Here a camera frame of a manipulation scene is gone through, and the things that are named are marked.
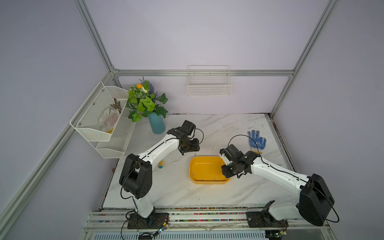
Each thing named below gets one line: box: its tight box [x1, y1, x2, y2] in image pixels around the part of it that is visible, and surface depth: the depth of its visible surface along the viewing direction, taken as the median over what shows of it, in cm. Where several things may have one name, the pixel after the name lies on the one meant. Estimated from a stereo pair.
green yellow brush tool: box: [158, 160, 164, 169], surface depth 92 cm
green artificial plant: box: [125, 77, 169, 123], surface depth 85 cm
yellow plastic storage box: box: [189, 156, 231, 185], surface depth 94 cm
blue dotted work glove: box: [248, 130, 267, 154], surface depth 106 cm
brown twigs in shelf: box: [109, 98, 122, 114], surface depth 84 cm
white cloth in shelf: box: [98, 106, 120, 132], surface depth 79 cm
